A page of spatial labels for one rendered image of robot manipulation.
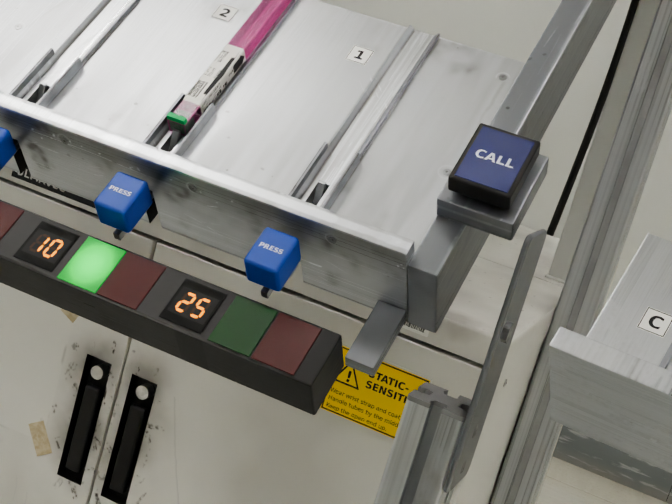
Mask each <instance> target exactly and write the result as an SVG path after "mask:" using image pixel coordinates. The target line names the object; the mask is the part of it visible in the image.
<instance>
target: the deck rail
mask: <svg viewBox="0 0 672 504"><path fill-rule="evenodd" d="M616 1H617V0H562V1H561V3H560V4H559V6H558V8H557V10H556V11H555V13H554V15H553V16H552V18H551V20H550V22H549V23H548V25H547V27H546V28H545V30H544V32H543V34H542V35H541V37H540V39H539V40H538V42H537V44H536V46H535V47H534V49H533V51H532V52H531V54H530V56H529V58H528V59H527V61H526V63H525V64H524V66H523V68H522V70H521V71H520V73H519V75H518V76H517V78H516V80H515V82H514V83H513V85H512V87H511V88H510V90H509V92H508V94H507V95H506V97H505V99H504V100H503V102H502V104H501V106H500V107H499V109H498V111H497V112H496V114H495V116H494V118H493V119H492V121H491V123H490V124H489V126H493V127H496V128H499V129H502V130H505V131H508V132H511V133H514V134H517V135H520V136H524V137H527V138H530V139H533V140H536V141H539V142H540V141H541V139H542V137H543V135H544V134H545V132H546V130H547V128H548V126H549V124H550V122H551V121H552V119H553V117H554V115H555V113H556V111H557V110H558V108H559V106H560V104H561V102H562V100H563V99H564V97H565V95H566V93H567V91H568V89H569V88H570V86H571V84H572V82H573V80H574V78H575V77H576V75H577V73H578V71H579V69H580V67H581V65H582V64H583V62H584V60H585V58H586V56H587V54H588V53H589V51H590V49H591V47H592V45H593V43H594V42H595V40H596V38H597V36H598V34H599V32H600V31H601V29H602V27H603V25H604V23H605V21H606V20H607V18H608V16H609V14H610V12H611V10H612V8H613V7H614V5H615V3H616ZM489 235H490V233H487V232H484V231H481V230H478V229H475V228H473V227H470V226H467V225H464V224H461V223H458V222H456V221H453V220H450V219H447V218H444V217H441V216H438V215H436V217H435V219H434V220H433V222H432V224H431V226H430V227H429V229H428V231H427V232H426V234H425V236H424V238H423V239H422V241H421V243H420V244H419V246H418V248H417V250H416V251H415V253H414V255H413V256H412V258H411V260H410V262H409V263H408V323H410V324H412V325H415V326H418V327H420V328H423V329H425V330H428V331H431V332H433V333H436V332H437V330H438V328H439V327H440V325H441V323H442V321H443V319H444V317H445V315H446V314H447V312H448V310H449V308H450V306H451V304H452V303H453V301H454V299H455V297H456V295H457V293H458V292H459V290H460V288H461V286H462V284H463V282H464V281H465V279H466V277H467V275H468V273H469V271H470V270H471V268H472V266H473V264H474V262H475V260H476V259H477V257H478V255H479V253H480V251H481V249H482V247H483V246H484V244H485V242H486V240H487V238H488V236H489Z"/></svg>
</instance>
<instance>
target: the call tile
mask: <svg viewBox="0 0 672 504"><path fill-rule="evenodd" d="M483 126H485V127H488V128H491V129H494V130H497V131H500V132H503V133H506V134H510V135H513V136H516V137H519V138H522V139H525V140H528V141H531V142H534V143H535V144H534V146H533V148H532V149H531V151H530V153H529V155H528V157H527V159H526V160H525V162H524V164H523V166H522V168H521V170H520V171H519V173H518V175H517V177H516V179H515V180H514V182H513V184H512V186H511V188H510V190H509V191H508V193H505V192H502V191H499V190H496V189H493V188H490V187H487V186H484V185H481V184H478V183H475V182H472V181H470V180H467V179H464V178H461V177H458V176H455V173H456V171H457V169H458V168H459V166H460V164H461V163H462V161H463V159H464V157H465V156H466V154H467V152H468V151H469V149H470V147H471V146H472V144H473V142H474V140H475V139H476V137H477V135H478V134H479V132H480V130H481V129H482V127H483ZM540 144H541V143H540V142H539V141H536V140H533V139H530V138H527V137H524V136H520V135H517V134H514V133H511V132H508V131H505V130H502V129H499V128H496V127H493V126H489V125H486V124H483V123H480V124H479V126H478V128H477V129H476V131H475V133H474V134H473V136H472V138H471V139H470V141H469V143H468V145H467V146H466V148H465V150H464V151H463V153H462V155H461V156H460V158H459V160H458V162H457V163H456V165H455V167H454V168H453V170H452V172H451V173H450V175H449V177H448V189H449V190H451V191H454V192H457V193H460V194H463V195H465V196H468V197H471V198H474V199H477V200H480V201H483V202H486V203H489V204H492V205H494V206H497V207H500V208H503V209H506V210H509V209H510V208H511V206H512V204H513V202H514V200H515V198H516V196H517V195H518V193H519V191H520V189H521V187H522V185H523V183H524V182H525V180H526V178H527V176H528V174H529V172H530V171H531V169H532V167H533V165H534V163H535V161H536V159H537V158H538V156H539V152H540Z"/></svg>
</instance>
